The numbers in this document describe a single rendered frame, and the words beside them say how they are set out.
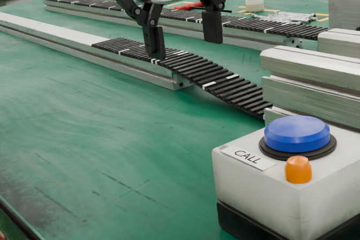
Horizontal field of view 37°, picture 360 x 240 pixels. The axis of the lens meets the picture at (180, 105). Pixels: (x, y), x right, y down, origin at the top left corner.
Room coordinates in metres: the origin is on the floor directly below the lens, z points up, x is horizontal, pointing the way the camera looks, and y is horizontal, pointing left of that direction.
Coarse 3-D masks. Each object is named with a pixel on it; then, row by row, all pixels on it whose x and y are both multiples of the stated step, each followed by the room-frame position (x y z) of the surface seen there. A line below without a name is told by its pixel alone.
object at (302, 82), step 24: (288, 48) 0.45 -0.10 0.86; (336, 48) 0.47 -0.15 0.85; (288, 72) 0.42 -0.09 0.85; (312, 72) 0.40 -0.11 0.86; (336, 72) 0.38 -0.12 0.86; (264, 96) 0.45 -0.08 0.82; (288, 96) 0.42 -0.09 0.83; (312, 96) 0.40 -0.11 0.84; (336, 96) 0.38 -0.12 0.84; (336, 120) 0.38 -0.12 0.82
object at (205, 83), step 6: (228, 72) 0.60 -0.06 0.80; (210, 78) 0.59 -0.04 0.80; (216, 78) 0.59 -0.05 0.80; (222, 78) 0.59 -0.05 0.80; (228, 78) 0.59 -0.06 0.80; (234, 78) 0.59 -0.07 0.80; (198, 84) 0.58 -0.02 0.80; (204, 84) 0.58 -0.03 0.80; (210, 84) 0.57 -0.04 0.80; (216, 84) 0.58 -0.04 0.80
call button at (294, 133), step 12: (276, 120) 0.32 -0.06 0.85; (288, 120) 0.31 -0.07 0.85; (300, 120) 0.31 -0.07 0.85; (312, 120) 0.31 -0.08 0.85; (264, 132) 0.30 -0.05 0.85; (276, 132) 0.30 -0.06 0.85; (288, 132) 0.29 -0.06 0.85; (300, 132) 0.29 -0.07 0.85; (312, 132) 0.29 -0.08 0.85; (324, 132) 0.29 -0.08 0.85; (276, 144) 0.29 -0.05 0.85; (288, 144) 0.29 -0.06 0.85; (300, 144) 0.28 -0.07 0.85; (312, 144) 0.28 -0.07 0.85; (324, 144) 0.29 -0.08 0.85
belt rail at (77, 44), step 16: (0, 16) 1.31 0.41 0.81; (16, 16) 1.27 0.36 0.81; (16, 32) 1.16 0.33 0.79; (32, 32) 1.07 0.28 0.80; (48, 32) 1.00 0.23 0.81; (64, 32) 0.98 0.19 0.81; (80, 32) 0.95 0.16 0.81; (64, 48) 0.93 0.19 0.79; (80, 48) 0.87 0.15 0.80; (96, 48) 0.81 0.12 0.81; (112, 64) 0.77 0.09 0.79; (128, 64) 0.74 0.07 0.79; (144, 64) 0.69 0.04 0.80; (160, 80) 0.66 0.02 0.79; (176, 80) 0.64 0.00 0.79
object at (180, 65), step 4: (200, 56) 0.65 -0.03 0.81; (188, 60) 0.64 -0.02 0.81; (192, 60) 0.64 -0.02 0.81; (196, 60) 0.65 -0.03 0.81; (200, 60) 0.64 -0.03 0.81; (204, 60) 0.64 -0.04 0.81; (172, 64) 0.63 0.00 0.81; (176, 64) 0.63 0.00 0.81; (180, 64) 0.63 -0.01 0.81; (184, 64) 0.63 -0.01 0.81; (188, 64) 0.63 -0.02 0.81; (192, 64) 0.63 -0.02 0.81; (196, 64) 0.63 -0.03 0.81; (168, 68) 0.63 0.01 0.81; (172, 68) 0.62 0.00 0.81; (176, 68) 0.62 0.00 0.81; (180, 68) 0.62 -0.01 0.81; (176, 72) 0.62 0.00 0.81
